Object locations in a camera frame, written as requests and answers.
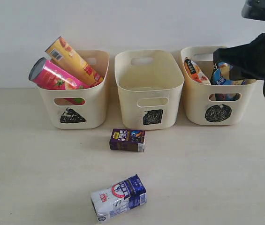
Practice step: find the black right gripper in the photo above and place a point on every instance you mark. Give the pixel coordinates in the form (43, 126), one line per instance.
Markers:
(247, 61)

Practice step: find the blue noodle bag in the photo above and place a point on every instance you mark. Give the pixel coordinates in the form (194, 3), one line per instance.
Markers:
(220, 76)

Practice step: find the orange noodle bag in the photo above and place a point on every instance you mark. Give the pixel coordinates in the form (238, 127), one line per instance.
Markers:
(195, 73)

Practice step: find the purple drink carton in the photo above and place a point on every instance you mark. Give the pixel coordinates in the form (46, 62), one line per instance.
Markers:
(127, 140)

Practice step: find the blue white milk carton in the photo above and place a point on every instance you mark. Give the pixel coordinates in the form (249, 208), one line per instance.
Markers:
(119, 198)

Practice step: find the yellow chips can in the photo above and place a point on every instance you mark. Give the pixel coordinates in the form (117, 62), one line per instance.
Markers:
(68, 59)

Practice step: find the pink chips can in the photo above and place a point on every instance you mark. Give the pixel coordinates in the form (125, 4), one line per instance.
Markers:
(49, 76)

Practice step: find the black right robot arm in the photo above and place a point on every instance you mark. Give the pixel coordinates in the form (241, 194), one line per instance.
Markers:
(255, 10)

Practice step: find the cream bin circle mark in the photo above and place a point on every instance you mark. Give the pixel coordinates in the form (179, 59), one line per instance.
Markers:
(212, 105)

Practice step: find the cream bin square mark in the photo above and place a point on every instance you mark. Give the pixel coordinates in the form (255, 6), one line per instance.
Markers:
(149, 86)

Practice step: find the cream bin triangle mark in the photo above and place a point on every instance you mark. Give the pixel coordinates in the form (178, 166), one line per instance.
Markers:
(80, 109)

